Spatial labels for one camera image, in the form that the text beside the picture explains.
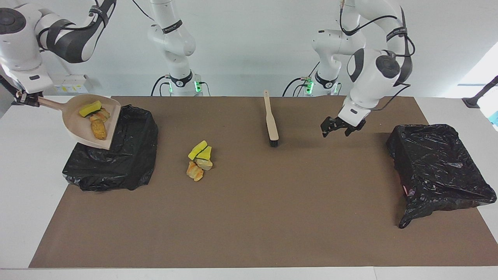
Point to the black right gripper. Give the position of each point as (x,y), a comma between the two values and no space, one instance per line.
(28,98)

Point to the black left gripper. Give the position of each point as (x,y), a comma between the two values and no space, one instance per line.
(350,123)

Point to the beige plastic dustpan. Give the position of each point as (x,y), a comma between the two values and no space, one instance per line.
(79,128)

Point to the wavy yellow sponge piece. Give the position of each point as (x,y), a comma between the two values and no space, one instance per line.
(89,109)

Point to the beige brush with black bristles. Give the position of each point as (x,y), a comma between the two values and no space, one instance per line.
(271,124)

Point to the striped croissant piece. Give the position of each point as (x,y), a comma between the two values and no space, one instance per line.
(102,115)
(194,172)

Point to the brown oval bread roll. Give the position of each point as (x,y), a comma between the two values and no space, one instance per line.
(99,130)

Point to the yellow green scouring sponge piece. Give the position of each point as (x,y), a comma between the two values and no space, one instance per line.
(197,150)
(206,152)

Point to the pale beige bread chunk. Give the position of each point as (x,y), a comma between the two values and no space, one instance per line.
(205,163)

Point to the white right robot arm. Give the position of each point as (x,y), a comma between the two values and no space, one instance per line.
(19,42)

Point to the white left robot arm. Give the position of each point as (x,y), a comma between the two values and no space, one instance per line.
(373,77)

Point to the black bag lined bin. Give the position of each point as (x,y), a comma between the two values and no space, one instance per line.
(128,163)
(435,167)

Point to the black clamp stand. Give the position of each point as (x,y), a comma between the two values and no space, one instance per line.
(6,83)
(480,95)

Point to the brown paper table mat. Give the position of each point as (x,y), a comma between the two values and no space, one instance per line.
(311,241)

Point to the light blue box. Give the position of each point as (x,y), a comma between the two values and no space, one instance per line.
(495,118)

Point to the white wall socket box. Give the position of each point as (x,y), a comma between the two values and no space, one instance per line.
(72,84)

